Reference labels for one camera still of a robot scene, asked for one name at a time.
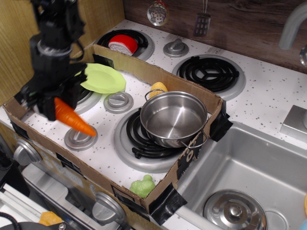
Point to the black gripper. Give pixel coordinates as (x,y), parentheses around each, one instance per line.
(55,75)

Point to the orange toy carrot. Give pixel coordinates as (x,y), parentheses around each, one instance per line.
(65,114)

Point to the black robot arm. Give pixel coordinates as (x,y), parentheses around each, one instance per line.
(59,25)

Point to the light green plastic plate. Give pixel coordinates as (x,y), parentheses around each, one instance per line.
(103,79)

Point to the black front left burner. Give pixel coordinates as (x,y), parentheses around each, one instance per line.
(84,95)

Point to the black burner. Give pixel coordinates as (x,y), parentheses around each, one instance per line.
(142,145)
(138,36)
(84,95)
(212,73)

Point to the silver knob front left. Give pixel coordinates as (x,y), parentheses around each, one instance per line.
(78,141)

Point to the silver knob centre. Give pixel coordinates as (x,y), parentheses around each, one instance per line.
(118,103)

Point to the silver oven knob left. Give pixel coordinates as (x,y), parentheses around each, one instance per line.
(25,154)

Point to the silver oven knob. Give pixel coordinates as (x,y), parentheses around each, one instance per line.
(25,154)
(106,210)

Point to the red white toy cheese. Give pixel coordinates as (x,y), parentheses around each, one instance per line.
(123,44)

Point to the black front right burner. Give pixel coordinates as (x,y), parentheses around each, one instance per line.
(142,145)

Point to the black back left burner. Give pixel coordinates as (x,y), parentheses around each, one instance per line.
(138,36)

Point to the yellow toy corn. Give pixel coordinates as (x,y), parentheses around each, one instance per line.
(157,88)

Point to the stainless steel pot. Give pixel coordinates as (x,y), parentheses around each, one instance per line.
(173,119)

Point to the orange toy food piece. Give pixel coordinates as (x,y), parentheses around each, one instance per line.
(49,218)

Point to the silver oven knob right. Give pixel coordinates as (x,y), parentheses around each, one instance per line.
(106,210)

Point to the green toy vegetable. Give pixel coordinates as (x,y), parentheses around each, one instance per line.
(143,187)

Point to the silver knob back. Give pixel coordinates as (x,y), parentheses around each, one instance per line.
(176,49)

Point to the silver hanging strainer ladle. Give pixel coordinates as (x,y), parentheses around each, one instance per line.
(158,13)

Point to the brown cardboard fence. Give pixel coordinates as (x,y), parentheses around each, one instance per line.
(101,164)

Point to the black back right burner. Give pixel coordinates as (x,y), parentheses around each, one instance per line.
(212,73)

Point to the silver hanging slotted spatula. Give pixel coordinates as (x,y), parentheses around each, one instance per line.
(202,22)

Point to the grey sink basin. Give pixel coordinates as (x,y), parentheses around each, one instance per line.
(270,170)

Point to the silver pot lid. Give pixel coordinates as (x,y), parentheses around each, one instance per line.
(234,210)

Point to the grey faucet base block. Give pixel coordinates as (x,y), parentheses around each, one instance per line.
(295,123)

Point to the grey toy faucet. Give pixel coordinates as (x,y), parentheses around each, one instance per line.
(293,40)

